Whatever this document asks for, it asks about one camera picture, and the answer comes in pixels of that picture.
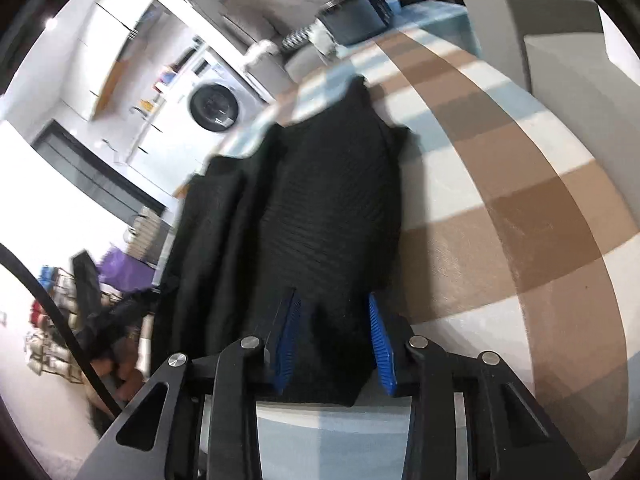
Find white cloth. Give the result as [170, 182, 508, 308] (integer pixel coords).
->
[245, 40, 278, 66]

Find white washing machine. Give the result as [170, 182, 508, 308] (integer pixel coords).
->
[187, 50, 273, 133]

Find black glass door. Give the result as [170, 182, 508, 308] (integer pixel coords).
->
[32, 120, 166, 221]

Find houndstooth cushion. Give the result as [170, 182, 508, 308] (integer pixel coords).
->
[282, 25, 316, 51]

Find grey cube stool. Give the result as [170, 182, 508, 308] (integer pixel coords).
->
[522, 32, 640, 261]
[457, 0, 603, 96]

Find wooden shoe rack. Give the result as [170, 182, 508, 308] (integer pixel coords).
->
[22, 265, 126, 386]

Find white kitchen base cabinets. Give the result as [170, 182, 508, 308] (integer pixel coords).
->
[115, 60, 211, 171]

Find light blue checked tablecloth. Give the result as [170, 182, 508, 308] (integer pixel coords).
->
[390, 2, 481, 58]

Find black electric cooker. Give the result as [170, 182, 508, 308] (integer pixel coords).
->
[317, 0, 396, 46]

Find purple bag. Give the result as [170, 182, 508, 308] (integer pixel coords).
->
[100, 247, 153, 293]

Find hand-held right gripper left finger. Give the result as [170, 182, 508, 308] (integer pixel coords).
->
[75, 287, 306, 480]

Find white wall cabinets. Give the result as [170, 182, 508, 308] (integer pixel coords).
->
[80, 0, 201, 121]

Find grey sofa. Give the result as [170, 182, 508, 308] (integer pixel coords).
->
[220, 0, 351, 86]

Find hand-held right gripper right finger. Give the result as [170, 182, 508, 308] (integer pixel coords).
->
[367, 292, 591, 480]

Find person's left hand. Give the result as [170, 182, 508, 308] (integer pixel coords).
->
[92, 340, 151, 401]

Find woven laundry basket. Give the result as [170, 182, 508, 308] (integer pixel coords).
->
[122, 207, 173, 266]

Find black knit shirt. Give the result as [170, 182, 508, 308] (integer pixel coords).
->
[150, 75, 413, 407]

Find brown blue checked tablecloth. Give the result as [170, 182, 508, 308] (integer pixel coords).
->
[200, 25, 631, 480]

